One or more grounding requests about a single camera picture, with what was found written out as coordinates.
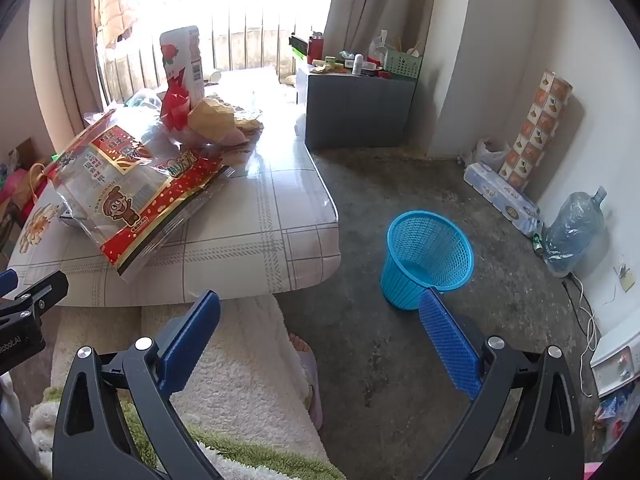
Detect clear red printed plastic bag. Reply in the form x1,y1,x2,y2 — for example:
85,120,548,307
44,107,236,286

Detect colourful packets on floor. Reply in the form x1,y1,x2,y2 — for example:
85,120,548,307
592,390,636,456

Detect patterned rolled mat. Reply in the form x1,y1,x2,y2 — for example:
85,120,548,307
497,70,573,193

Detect toilet paper multipack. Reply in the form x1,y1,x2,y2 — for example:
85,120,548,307
462,161,543,226

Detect large blue water jug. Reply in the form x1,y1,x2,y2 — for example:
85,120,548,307
542,186,608,278

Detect white plastic bag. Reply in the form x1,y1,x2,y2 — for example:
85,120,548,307
370,30,393,58
472,139,511,168

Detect white and green fleece blanket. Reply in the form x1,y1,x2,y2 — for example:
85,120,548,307
27,292,346,480

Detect white plastic drawer unit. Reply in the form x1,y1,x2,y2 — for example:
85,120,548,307
589,310,640,398

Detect white drink bottle red cap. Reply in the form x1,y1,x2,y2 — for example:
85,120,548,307
159,25,205,103

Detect blue plastic waste basket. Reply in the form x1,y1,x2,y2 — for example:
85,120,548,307
381,210,475,311

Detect white cable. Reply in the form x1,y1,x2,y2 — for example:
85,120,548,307
570,270,601,401

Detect pink padded jacket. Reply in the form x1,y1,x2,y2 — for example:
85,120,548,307
91,0,138,48

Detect grey cabinet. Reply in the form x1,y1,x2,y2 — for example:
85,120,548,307
295,62,417,150

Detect red thermos flask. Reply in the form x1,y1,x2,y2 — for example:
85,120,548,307
307,31,326,65

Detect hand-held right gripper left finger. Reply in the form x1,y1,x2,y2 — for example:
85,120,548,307
52,290,221,480

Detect person's foot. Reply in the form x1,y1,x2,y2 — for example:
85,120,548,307
287,332,316,366

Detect tan paper bag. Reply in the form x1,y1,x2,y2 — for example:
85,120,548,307
187,97,237,143

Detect red patterned wrapper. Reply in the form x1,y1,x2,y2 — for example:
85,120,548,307
159,80,193,133

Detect yellow handled woven bag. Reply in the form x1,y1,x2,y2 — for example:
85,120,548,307
25,162,50,211

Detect metal window railing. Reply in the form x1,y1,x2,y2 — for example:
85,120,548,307
97,0,321,106

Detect green plastic organizer basket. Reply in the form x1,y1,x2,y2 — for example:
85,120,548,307
382,50,423,80

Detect pink slipper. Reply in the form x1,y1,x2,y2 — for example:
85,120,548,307
300,350,325,431

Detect beige curtain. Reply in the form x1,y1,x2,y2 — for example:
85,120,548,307
320,0,441,61
30,0,106,151

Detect wall socket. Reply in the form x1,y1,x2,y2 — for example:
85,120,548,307
614,260,636,293

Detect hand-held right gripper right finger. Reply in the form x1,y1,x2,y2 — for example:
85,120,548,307
415,287,586,480

